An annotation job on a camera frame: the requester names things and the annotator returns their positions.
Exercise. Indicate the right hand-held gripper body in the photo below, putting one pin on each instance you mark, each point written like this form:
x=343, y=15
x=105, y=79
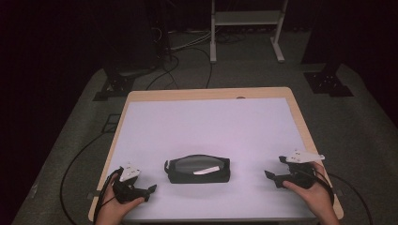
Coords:
x=298, y=176

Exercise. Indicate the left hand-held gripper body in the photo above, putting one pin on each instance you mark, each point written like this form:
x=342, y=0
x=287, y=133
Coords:
x=125, y=189

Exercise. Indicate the black pencil case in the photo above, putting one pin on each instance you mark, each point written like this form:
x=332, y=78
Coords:
x=194, y=179

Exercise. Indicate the white glue stick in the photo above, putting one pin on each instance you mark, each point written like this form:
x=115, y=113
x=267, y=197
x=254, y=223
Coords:
x=206, y=170

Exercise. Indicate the person's left hand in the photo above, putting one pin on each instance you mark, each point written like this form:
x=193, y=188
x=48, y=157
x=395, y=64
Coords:
x=112, y=211

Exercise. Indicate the person's right hand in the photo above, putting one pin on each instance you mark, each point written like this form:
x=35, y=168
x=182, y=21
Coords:
x=316, y=200

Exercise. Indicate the white table mat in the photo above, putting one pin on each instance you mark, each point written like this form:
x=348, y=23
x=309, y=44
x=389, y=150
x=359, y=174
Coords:
x=203, y=131

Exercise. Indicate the black stand base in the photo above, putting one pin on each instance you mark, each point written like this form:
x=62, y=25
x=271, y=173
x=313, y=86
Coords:
x=328, y=82
x=114, y=87

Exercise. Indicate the dark equipment cabinet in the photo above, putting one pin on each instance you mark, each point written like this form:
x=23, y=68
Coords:
x=134, y=34

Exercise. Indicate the white desk frame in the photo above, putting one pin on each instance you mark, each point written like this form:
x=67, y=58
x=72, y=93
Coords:
x=245, y=18

